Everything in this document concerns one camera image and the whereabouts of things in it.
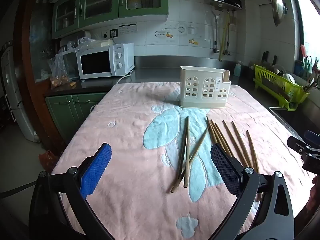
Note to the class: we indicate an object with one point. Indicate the hanging metal wok lid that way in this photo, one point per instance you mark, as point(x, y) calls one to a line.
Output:
point(277, 5)

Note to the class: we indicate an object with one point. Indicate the white appliance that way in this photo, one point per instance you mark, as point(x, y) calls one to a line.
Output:
point(83, 35)

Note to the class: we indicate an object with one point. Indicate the white bowl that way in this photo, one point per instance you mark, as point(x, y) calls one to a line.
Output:
point(290, 78)

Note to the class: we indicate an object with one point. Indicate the grey toaster oven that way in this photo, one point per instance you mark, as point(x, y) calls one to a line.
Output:
point(71, 65)

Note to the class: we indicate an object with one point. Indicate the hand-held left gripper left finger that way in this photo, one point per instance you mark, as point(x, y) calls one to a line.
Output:
point(96, 170)

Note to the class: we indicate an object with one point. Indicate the small orange food piece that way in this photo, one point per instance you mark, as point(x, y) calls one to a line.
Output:
point(72, 84)

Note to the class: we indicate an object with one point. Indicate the black wall socket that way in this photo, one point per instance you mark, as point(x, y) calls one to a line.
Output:
point(113, 33)

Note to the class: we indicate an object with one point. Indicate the green plastic dish rack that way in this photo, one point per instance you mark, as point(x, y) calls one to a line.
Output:
point(277, 85)

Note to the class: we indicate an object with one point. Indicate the white wall label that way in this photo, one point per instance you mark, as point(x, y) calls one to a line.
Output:
point(128, 28)

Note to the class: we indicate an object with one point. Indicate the white refrigerator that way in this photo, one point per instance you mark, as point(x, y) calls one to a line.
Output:
point(15, 100)

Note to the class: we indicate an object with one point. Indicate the steel kitchen sink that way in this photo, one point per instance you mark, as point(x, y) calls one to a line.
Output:
point(287, 122)

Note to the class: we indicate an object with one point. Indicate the white microwave oven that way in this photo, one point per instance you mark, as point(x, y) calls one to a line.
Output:
point(100, 63)

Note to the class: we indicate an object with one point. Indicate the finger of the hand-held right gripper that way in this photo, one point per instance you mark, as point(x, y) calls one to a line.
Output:
point(307, 155)
point(312, 136)

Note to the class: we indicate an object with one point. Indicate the red plastic bag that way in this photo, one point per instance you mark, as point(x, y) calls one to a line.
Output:
point(48, 160)

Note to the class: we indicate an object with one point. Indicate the wooden chopstick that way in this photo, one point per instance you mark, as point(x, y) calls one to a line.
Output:
point(198, 145)
point(241, 142)
point(222, 136)
point(252, 150)
point(187, 155)
point(217, 133)
point(233, 142)
point(183, 146)
point(210, 127)

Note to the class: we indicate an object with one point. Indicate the person's right hand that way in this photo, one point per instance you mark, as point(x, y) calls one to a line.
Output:
point(315, 195)

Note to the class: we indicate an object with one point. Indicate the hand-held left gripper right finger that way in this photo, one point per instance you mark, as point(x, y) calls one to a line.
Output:
point(225, 170)

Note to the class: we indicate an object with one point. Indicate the cluttered utensil holder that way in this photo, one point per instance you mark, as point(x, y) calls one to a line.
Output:
point(308, 72)

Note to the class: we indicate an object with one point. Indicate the pink and blue towel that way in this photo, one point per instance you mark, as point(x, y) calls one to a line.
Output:
point(130, 120)

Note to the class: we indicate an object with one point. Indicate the green wall cabinets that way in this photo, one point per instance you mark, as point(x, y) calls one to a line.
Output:
point(100, 5)

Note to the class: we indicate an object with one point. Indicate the clear plastic bag with food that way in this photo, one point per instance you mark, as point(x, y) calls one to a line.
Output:
point(58, 72)

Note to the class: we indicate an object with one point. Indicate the white wall socket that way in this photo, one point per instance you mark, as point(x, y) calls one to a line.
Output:
point(105, 35)

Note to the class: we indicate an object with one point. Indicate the green base cabinets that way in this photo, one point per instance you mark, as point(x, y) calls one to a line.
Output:
point(72, 112)

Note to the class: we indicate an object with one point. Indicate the teal soap bottle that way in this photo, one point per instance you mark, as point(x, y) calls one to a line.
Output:
point(237, 70)

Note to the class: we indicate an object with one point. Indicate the cream plastic chopstick holder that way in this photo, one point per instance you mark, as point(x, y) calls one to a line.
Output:
point(200, 90)

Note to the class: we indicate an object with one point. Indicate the plastic bag with bread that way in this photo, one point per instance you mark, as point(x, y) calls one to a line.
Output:
point(95, 42)

